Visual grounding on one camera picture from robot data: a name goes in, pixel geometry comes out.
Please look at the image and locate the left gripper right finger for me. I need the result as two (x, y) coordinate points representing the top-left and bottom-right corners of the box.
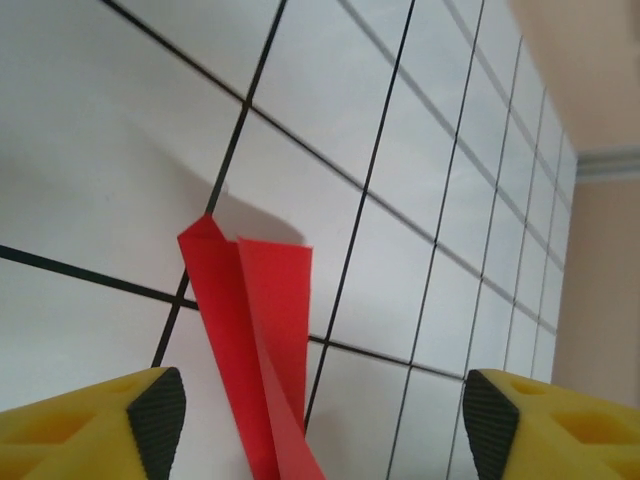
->
(462, 368), (640, 480)

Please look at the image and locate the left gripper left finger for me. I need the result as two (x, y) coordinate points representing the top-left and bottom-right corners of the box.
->
(0, 367), (187, 480)

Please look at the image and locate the red cloth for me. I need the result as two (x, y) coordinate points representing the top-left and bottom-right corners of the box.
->
(177, 214), (329, 480)

